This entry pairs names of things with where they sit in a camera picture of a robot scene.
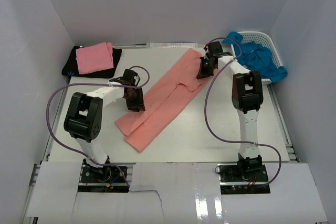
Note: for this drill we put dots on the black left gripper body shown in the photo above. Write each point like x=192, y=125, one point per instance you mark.
x=136, y=99

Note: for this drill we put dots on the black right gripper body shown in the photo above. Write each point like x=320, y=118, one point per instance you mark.
x=209, y=61

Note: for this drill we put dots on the salmon pink t-shirt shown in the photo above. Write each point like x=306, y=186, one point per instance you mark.
x=163, y=102

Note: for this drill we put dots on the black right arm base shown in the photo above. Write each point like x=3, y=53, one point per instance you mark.
x=232, y=182

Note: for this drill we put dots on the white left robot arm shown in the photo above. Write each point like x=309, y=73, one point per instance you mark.
x=84, y=116

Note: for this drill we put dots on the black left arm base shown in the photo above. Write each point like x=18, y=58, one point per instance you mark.
x=107, y=179

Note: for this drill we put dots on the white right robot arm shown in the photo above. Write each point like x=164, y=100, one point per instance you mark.
x=247, y=98

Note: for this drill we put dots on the blue t-shirt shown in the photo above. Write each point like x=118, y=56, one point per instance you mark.
x=257, y=58

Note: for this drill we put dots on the white perforated plastic basket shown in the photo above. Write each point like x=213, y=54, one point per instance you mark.
x=265, y=58

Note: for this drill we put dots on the folded pink t-shirt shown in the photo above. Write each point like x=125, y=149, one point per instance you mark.
x=95, y=58

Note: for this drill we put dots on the white paper label sheet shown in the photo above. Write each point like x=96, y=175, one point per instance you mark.
x=171, y=45

